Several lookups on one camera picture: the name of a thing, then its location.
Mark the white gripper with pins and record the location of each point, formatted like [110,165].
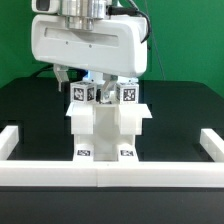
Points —
[115,46]

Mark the white chair back piece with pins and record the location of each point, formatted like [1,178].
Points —
[88,118]

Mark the white chair seat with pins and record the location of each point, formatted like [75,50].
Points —
[105,145]

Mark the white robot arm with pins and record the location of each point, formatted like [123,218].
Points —
[82,14]

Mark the white sheet with tags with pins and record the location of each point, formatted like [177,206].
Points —
[145,110]

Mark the white U-shaped fence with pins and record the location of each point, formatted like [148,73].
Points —
[104,174]

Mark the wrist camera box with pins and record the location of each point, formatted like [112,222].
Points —
[45,6]

